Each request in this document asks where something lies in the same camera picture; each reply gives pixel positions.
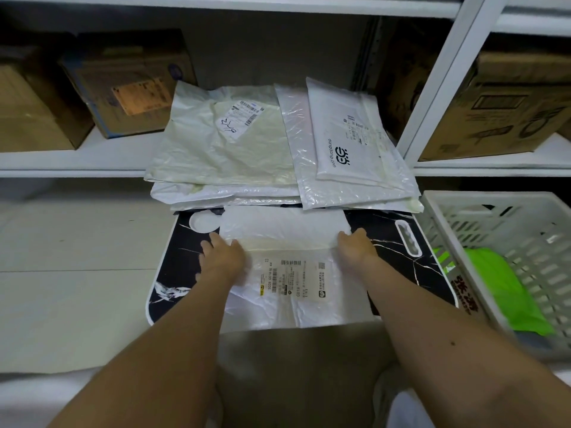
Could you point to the person's right hand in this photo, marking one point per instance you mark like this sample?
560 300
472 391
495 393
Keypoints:
359 249

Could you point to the person's left hand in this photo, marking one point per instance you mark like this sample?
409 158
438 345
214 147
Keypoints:
223 262

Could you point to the white labelled poly mailer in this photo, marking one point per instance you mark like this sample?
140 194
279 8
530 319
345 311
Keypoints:
290 303

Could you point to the pile of white mailers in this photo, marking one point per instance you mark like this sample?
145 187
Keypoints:
214 155

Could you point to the white mailer with logo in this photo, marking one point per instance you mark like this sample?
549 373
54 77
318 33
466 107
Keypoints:
352 138

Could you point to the green poly mailer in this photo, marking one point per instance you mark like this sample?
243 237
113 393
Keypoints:
504 285

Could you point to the white metal shelf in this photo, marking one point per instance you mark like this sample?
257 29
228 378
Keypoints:
89 160

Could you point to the white plastic basket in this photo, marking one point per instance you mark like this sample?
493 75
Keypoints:
535 227

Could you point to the person's left forearm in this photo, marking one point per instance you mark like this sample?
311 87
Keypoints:
156 361

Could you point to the person's right forearm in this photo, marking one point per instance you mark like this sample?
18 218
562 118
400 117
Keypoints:
455 352

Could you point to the person's white shorts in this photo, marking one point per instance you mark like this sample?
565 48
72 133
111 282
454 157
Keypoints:
27 396

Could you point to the black marble lap table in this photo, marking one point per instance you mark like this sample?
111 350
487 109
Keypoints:
401 262

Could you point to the cardboard box with black print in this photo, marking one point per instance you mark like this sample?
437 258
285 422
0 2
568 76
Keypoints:
504 115

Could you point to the cardboard box with orange label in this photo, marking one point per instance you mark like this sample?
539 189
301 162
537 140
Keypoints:
129 84

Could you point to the plain brown cardboard box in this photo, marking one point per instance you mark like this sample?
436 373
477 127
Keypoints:
31 115

